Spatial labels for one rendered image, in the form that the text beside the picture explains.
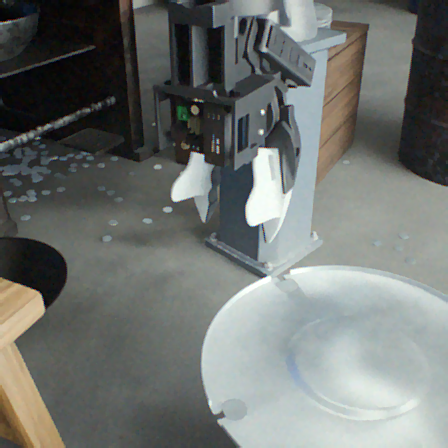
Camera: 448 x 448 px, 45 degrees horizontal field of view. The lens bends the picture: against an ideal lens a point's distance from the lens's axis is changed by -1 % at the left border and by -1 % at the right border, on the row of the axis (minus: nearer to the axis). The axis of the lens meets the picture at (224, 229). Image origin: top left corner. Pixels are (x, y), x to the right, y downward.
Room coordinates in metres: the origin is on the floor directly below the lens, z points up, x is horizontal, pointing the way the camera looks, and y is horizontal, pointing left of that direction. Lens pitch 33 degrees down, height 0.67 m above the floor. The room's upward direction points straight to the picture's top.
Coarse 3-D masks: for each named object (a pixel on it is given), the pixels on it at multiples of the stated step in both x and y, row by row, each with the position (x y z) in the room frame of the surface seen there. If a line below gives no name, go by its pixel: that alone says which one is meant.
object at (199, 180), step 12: (192, 156) 0.42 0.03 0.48; (192, 168) 0.42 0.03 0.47; (204, 168) 0.44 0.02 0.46; (216, 168) 0.44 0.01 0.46; (180, 180) 0.41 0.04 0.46; (192, 180) 0.43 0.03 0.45; (204, 180) 0.44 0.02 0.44; (216, 180) 0.44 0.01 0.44; (180, 192) 0.42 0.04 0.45; (192, 192) 0.43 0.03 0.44; (204, 192) 0.44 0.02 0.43; (216, 192) 0.45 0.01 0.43; (204, 204) 0.44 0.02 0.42; (216, 204) 0.45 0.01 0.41; (204, 216) 0.44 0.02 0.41
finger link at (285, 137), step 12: (288, 108) 0.41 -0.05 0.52; (288, 120) 0.41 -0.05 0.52; (276, 132) 0.40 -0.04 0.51; (288, 132) 0.40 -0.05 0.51; (264, 144) 0.41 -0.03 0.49; (276, 144) 0.40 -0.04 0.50; (288, 144) 0.40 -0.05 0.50; (300, 144) 0.41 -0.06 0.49; (288, 156) 0.40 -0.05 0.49; (288, 168) 0.40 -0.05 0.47; (288, 180) 0.41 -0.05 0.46
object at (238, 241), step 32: (320, 32) 0.99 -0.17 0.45; (320, 64) 0.96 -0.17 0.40; (288, 96) 0.90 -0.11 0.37; (320, 96) 0.97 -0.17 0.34; (320, 128) 0.97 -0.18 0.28; (224, 192) 0.96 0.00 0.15; (224, 224) 0.96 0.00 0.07; (288, 224) 0.92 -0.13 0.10; (224, 256) 0.94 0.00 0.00; (256, 256) 0.90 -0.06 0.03; (288, 256) 0.92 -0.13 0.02
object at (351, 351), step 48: (336, 288) 0.47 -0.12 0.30; (384, 288) 0.47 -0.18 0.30; (432, 288) 0.46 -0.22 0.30; (240, 336) 0.40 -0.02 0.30; (288, 336) 0.39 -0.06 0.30; (336, 336) 0.39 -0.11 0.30; (384, 336) 0.39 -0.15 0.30; (432, 336) 0.39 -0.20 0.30; (240, 384) 0.33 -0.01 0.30; (288, 384) 0.33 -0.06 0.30; (336, 384) 0.33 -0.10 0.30; (384, 384) 0.33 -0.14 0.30; (432, 384) 0.33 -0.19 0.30; (240, 432) 0.28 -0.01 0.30; (288, 432) 0.28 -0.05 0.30; (336, 432) 0.28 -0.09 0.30; (384, 432) 0.28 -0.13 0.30; (432, 432) 0.28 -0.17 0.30
